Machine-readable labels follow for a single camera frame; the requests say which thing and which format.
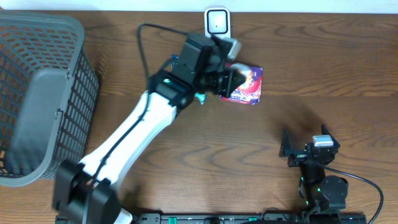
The red purple Carefree pad pack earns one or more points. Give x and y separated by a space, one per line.
249 93

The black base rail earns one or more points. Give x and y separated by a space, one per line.
155 218

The green tissue pack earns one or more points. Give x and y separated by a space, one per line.
201 97

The blue snack packet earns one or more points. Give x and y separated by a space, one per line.
174 61

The grey plastic basket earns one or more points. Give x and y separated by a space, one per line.
49 92

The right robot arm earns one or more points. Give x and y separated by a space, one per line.
324 193

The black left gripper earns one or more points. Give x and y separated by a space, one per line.
222 81

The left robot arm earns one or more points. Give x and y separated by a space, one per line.
87 192

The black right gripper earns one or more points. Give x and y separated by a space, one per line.
298 156

